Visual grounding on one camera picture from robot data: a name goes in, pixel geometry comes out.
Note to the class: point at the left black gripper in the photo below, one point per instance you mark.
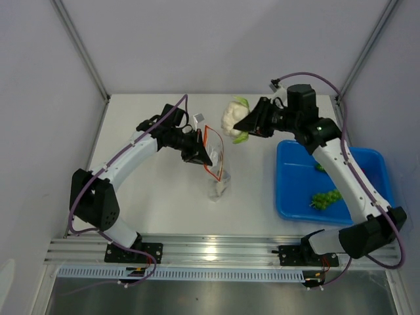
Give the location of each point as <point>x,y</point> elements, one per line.
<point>191,156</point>

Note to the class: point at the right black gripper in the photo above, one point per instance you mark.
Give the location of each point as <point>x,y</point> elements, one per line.
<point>256,123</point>

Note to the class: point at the white toy cauliflower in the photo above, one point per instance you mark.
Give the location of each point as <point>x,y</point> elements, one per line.
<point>235,111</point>

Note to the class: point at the clear zip bag orange zipper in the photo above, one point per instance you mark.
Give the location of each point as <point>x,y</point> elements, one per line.
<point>219,171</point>

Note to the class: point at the grey toy fish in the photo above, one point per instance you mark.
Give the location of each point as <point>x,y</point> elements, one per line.
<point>217,189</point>

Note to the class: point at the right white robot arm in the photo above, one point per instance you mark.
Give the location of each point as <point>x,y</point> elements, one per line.
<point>376,223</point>

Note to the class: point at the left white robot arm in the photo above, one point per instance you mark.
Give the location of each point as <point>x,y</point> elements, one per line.
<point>93,193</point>

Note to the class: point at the blue plastic tray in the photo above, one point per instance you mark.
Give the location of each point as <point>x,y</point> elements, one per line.
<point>298,180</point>

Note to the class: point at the green toy chili pepper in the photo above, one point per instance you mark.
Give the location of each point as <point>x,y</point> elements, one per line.
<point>319,168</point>

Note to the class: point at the green toy grapes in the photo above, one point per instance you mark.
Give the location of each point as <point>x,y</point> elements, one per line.
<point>321,201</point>

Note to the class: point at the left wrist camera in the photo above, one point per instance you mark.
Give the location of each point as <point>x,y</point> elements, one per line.
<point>198,121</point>

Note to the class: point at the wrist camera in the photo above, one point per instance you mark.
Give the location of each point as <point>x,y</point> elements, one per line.
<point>198,121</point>
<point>296,100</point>

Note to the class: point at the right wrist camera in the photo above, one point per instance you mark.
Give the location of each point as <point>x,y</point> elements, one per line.
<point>296,100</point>

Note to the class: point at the aluminium mounting rail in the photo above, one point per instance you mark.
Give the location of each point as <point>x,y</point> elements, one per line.
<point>179,251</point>

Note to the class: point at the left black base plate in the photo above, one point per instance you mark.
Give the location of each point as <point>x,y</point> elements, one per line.
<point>114,254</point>

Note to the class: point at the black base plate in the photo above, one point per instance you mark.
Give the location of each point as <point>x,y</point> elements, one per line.
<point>114,254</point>
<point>299,255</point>

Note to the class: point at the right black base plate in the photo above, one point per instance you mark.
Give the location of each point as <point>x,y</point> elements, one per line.
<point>299,255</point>

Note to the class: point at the white slotted cable duct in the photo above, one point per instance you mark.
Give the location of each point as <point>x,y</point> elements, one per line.
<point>191,274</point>

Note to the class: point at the right aluminium frame post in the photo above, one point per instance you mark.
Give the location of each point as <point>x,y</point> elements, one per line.
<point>372,40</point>

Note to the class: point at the aluminium frame post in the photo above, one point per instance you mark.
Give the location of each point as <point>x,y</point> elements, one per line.
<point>80,48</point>
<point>372,40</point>

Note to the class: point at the left aluminium frame post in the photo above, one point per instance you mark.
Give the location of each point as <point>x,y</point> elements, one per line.
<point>80,48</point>

